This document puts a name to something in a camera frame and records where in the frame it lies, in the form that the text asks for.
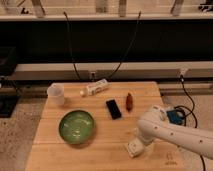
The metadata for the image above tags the white sponge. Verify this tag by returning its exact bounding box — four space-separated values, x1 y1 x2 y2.
125 138 145 158

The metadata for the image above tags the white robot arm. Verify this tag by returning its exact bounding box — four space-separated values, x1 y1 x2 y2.
137 105 213 160

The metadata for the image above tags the green ceramic bowl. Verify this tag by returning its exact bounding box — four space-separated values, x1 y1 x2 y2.
59 110 95 144

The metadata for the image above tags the white tube bottle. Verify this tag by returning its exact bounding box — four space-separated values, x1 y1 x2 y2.
80 79 109 96

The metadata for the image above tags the brown small object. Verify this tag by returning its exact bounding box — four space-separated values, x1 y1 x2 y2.
126 93 133 111

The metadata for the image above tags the black phone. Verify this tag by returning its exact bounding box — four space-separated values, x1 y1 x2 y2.
106 100 122 120

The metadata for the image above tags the clear plastic cup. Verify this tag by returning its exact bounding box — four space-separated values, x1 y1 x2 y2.
47 84 65 106

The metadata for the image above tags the blue connector box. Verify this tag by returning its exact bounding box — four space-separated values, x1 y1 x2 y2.
167 110 183 125

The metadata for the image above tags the black cable right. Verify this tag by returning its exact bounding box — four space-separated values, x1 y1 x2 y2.
107 10 142 81

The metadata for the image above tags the black cable left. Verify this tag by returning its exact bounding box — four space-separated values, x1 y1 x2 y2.
62 11 82 81

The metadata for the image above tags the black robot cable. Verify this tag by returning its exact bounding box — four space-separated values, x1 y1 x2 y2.
173 74 207 171

